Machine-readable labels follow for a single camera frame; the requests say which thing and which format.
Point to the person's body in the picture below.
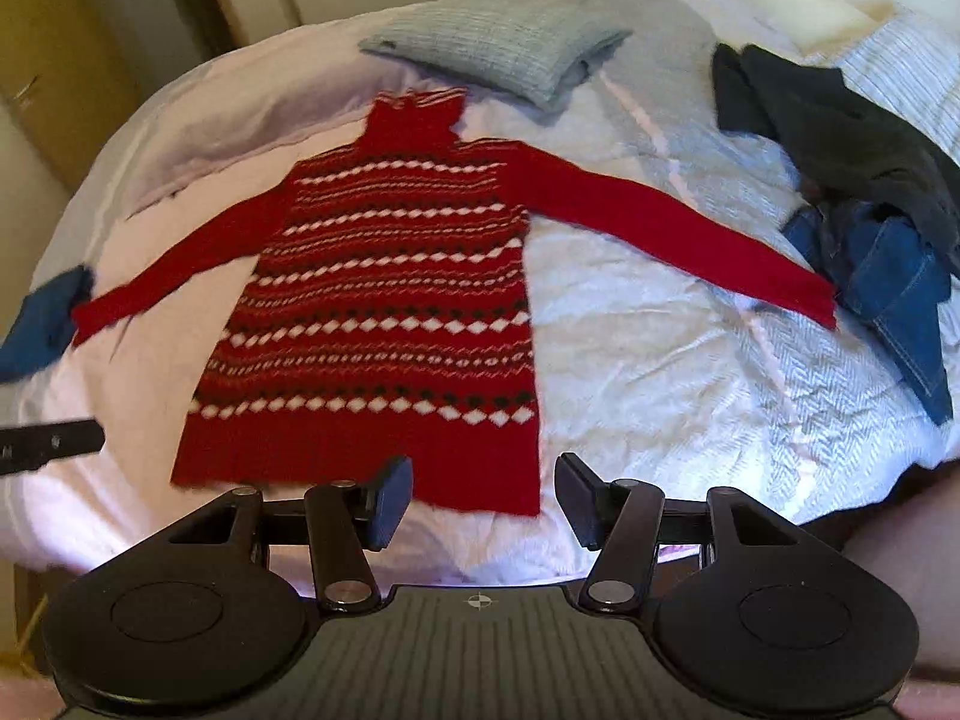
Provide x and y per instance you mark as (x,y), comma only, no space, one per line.
(911,577)

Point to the red patterned knit sweater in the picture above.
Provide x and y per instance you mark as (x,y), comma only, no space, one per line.
(390,292)

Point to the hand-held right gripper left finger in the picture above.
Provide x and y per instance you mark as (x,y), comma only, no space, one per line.
(390,501)

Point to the striped pillow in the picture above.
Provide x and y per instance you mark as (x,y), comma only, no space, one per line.
(907,67)

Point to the blue denim garment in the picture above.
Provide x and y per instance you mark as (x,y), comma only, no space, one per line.
(892,277)

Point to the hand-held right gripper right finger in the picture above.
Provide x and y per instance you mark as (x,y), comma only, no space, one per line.
(576,499)

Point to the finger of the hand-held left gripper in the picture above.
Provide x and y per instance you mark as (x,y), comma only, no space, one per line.
(52,444)

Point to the dark grey garment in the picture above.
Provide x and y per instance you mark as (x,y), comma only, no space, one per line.
(832,120)

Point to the folded light grey knit sweater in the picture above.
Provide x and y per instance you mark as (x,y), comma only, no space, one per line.
(510,41)

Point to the blue cloth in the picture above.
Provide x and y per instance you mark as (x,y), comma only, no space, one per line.
(41,322)

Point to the pale herringbone bedspread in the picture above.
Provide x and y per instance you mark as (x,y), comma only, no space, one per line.
(675,360)

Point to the wooden wardrobe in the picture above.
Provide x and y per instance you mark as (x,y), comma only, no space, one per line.
(45,37)

